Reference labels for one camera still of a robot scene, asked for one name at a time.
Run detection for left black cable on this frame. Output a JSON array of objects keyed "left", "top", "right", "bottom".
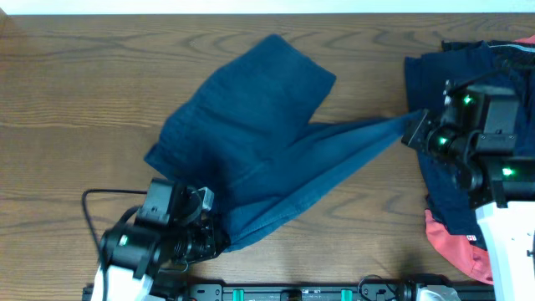
[{"left": 81, "top": 188, "right": 148, "bottom": 252}]

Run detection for dark striped garment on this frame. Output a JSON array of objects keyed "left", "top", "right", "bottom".
[{"left": 488, "top": 40, "right": 534, "bottom": 83}]

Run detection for dark blue denim shorts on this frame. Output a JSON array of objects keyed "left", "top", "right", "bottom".
[{"left": 145, "top": 35, "right": 411, "bottom": 251}]

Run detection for navy blue shirt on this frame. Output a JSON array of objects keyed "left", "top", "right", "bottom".
[{"left": 402, "top": 41, "right": 534, "bottom": 248}]

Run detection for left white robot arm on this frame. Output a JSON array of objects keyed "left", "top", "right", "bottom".
[{"left": 91, "top": 218, "right": 230, "bottom": 300}]

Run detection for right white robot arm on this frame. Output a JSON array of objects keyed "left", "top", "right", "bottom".
[{"left": 402, "top": 109, "right": 534, "bottom": 300}]

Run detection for red garment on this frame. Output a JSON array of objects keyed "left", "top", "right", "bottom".
[{"left": 425, "top": 209, "right": 494, "bottom": 285}]

